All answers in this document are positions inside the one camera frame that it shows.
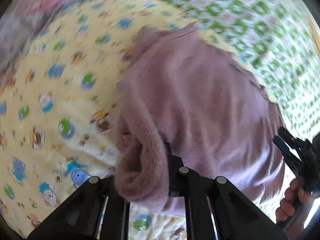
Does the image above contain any pink floral blanket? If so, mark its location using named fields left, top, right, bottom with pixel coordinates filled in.
left=0, top=0, right=101, bottom=68

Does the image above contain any green white patterned quilt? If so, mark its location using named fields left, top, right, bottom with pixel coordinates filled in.
left=161, top=0, right=319, bottom=138

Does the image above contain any mauve knit sweater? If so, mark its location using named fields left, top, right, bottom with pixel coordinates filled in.
left=114, top=24, right=285, bottom=216

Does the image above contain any yellow cartoon animal bedsheet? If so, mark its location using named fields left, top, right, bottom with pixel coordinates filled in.
left=0, top=0, right=288, bottom=240

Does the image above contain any person's right hand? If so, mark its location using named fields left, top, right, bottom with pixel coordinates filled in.
left=276, top=178, right=315, bottom=224

